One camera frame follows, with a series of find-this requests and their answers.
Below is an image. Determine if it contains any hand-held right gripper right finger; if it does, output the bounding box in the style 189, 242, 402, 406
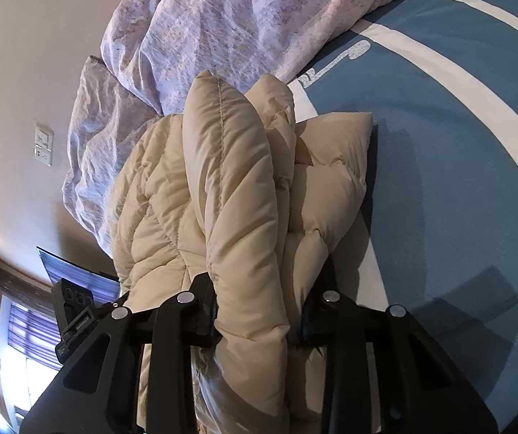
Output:
298, 256, 499, 434

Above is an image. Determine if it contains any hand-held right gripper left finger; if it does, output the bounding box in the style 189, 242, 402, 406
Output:
19, 272, 219, 434

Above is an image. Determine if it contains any beige puffer jacket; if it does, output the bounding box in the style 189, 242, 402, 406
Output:
110, 70, 374, 434

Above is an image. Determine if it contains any purple striped curtain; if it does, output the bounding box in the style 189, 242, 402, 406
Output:
7, 302, 63, 374

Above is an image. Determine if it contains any black flat screen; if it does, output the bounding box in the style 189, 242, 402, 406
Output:
36, 246, 121, 302

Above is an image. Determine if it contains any wood-framed window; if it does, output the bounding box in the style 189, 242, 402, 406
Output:
0, 263, 63, 430

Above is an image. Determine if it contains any blue white-striped bed sheet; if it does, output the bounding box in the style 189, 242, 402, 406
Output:
286, 0, 518, 434

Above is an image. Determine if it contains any lilac floral duvet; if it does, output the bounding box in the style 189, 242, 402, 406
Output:
61, 0, 463, 258

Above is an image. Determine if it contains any white wall switch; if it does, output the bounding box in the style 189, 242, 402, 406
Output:
33, 122, 56, 167

